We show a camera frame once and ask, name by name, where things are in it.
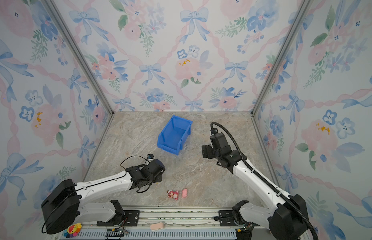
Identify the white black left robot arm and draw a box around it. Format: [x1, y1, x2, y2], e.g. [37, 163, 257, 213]
[41, 160, 165, 235]

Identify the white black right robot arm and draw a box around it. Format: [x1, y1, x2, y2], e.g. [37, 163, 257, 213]
[202, 133, 318, 240]

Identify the blue plastic storage bin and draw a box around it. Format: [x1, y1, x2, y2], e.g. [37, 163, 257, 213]
[157, 116, 193, 156]

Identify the pink bear toy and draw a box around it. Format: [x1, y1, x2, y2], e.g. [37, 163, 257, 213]
[167, 190, 179, 200]

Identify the pink eraser block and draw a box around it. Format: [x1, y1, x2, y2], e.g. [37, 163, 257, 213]
[181, 189, 188, 199]

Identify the colourful round toy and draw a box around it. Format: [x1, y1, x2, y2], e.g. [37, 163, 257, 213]
[63, 224, 82, 239]

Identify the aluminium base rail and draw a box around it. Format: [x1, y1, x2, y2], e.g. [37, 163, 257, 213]
[50, 206, 310, 240]

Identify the pink oblong toy on rail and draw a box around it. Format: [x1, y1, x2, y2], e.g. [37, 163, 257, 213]
[150, 222, 165, 231]

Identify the black corrugated cable conduit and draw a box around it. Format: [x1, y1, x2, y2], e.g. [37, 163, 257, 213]
[210, 122, 319, 240]

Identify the aluminium corner post left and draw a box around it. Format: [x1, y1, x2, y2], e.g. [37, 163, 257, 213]
[42, 0, 114, 116]

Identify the aluminium corner post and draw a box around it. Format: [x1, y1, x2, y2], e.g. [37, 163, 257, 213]
[252, 0, 312, 117]
[42, 0, 114, 116]

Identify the aluminium corner post right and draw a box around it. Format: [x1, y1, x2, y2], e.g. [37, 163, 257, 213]
[252, 0, 312, 117]

